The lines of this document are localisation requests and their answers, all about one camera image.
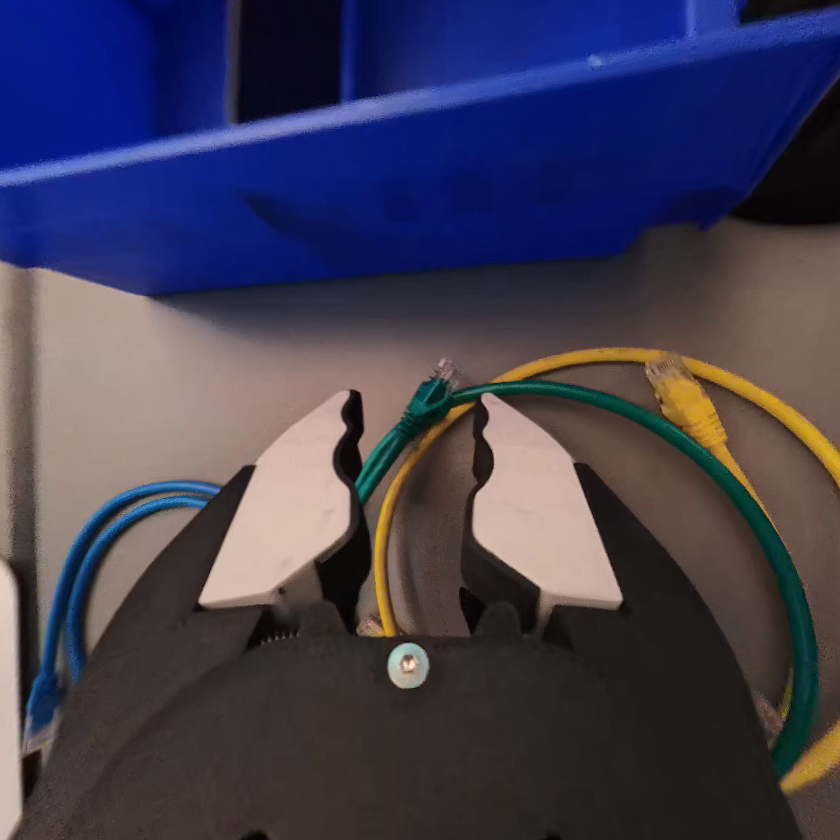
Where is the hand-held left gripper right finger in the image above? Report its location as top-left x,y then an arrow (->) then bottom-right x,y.
459,392 -> 624,636

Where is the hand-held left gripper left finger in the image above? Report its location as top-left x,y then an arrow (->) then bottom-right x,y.
197,389 -> 373,636

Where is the green ethernet cable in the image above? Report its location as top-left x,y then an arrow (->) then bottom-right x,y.
354,360 -> 820,778

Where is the yellow ethernet cable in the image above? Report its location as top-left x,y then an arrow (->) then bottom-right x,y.
357,348 -> 840,795

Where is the blue ethernet cable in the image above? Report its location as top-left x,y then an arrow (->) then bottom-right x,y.
23,482 -> 224,756

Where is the blue plastic bin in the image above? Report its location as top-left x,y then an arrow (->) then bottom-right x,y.
0,0 -> 840,296

